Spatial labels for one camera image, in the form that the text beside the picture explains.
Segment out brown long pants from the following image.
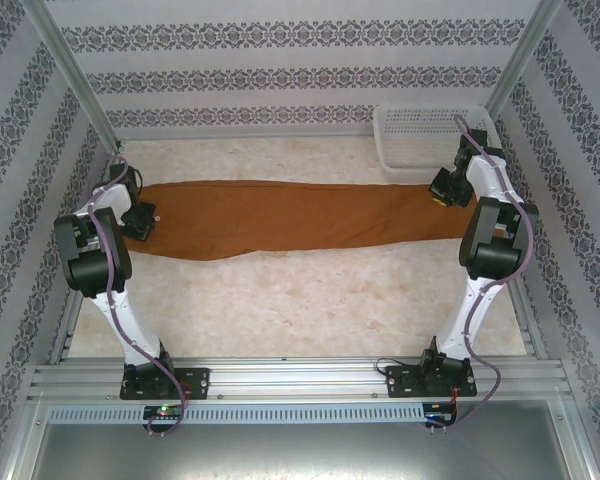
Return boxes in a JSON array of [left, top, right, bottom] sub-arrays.
[[121, 178, 506, 262]]

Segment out white plastic mesh basket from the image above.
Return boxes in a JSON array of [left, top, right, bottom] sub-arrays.
[[372, 104, 506, 184]]

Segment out controller board with green light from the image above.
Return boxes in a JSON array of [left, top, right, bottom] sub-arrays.
[[143, 404, 184, 421]]

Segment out grey metal sheet panel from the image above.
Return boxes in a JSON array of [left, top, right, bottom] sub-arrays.
[[9, 399, 597, 480]]

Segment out aluminium table back rail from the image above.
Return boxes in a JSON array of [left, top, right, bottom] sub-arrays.
[[117, 130, 381, 147]]

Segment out aluminium table side rail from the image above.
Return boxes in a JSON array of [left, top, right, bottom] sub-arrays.
[[499, 272, 549, 361], [47, 142, 127, 364]]

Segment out aluminium frame post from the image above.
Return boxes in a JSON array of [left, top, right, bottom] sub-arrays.
[[33, 0, 124, 152], [483, 0, 567, 120]]

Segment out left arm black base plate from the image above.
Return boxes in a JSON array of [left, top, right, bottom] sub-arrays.
[[119, 366, 213, 402]]

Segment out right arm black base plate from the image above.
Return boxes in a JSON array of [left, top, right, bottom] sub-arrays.
[[385, 364, 479, 399]]

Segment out controller board with red wires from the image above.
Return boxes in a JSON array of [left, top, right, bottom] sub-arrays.
[[423, 401, 459, 423]]

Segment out aluminium mounting rail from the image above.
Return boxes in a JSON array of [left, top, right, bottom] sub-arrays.
[[27, 355, 574, 402]]

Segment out slotted metal cable tray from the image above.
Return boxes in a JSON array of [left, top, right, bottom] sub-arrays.
[[47, 403, 427, 425]]

